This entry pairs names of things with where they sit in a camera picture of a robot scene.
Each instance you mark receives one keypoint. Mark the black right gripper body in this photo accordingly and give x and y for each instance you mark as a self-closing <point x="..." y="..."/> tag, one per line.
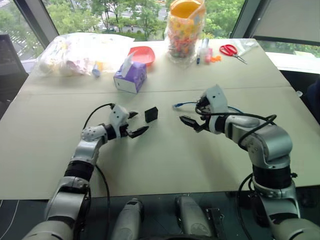
<point x="205" y="123"/>

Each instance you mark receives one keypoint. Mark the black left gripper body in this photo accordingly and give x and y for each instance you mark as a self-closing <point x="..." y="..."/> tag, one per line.
<point x="124" y="131"/>

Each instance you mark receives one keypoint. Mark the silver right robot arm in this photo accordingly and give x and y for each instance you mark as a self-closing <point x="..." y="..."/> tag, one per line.
<point x="272" y="145"/>

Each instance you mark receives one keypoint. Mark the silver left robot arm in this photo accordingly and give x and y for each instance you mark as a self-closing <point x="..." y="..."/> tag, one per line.
<point x="82" y="150"/>

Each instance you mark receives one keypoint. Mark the small black box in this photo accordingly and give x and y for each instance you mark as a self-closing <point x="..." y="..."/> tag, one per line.
<point x="151" y="114"/>

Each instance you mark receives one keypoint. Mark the purple tissue box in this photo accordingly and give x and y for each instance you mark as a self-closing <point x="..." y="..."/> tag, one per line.
<point x="131" y="75"/>

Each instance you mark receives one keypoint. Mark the small orange item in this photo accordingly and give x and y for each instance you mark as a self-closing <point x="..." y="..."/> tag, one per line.
<point x="216" y="58"/>

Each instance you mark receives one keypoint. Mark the small pink item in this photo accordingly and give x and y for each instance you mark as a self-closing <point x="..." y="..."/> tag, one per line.
<point x="208" y="55"/>

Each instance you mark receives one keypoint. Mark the blue and yellow tube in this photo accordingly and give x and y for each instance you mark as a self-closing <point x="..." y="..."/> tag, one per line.
<point x="97" y="69"/>

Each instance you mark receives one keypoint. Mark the red plastic bowl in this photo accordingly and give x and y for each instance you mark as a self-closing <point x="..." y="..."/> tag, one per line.
<point x="143" y="55"/>

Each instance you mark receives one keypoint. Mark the crumpled clear plastic bag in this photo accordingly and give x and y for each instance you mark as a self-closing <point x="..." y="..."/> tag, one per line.
<point x="243" y="45"/>

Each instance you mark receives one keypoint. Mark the bag of colourful candy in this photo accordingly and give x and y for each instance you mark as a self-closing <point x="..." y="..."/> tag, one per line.
<point x="183" y="32"/>

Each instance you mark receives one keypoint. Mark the clear bag of white items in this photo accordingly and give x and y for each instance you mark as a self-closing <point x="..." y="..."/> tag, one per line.
<point x="80" y="53"/>

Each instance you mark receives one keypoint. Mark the grey rounded robot leg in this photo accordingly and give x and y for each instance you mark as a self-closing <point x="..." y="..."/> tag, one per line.
<point x="192" y="217"/>
<point x="130" y="220"/>

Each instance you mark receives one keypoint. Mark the small white cap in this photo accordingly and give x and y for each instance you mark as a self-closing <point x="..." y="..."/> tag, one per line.
<point x="300" y="94"/>

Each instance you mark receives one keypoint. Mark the dark blue seat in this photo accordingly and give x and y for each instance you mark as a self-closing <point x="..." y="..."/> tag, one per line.
<point x="314" y="93"/>

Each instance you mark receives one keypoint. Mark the grey roller blind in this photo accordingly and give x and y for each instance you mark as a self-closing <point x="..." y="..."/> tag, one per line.
<point x="287" y="17"/>

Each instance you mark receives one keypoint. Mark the black office chair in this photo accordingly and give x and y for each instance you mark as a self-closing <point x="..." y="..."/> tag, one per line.
<point x="11" y="67"/>

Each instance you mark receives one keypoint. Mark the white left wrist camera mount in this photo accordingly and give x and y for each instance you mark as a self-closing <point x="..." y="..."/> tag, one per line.
<point x="118" y="115"/>

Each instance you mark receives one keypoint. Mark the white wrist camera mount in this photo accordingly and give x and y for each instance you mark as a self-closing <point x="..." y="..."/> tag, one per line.
<point x="118" y="115"/>
<point x="217" y="98"/>

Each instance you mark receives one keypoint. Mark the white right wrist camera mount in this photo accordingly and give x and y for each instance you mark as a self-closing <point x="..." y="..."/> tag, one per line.
<point x="217" y="98"/>

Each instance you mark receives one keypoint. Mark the black metal bracket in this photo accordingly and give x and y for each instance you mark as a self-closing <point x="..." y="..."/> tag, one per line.
<point x="215" y="220"/>

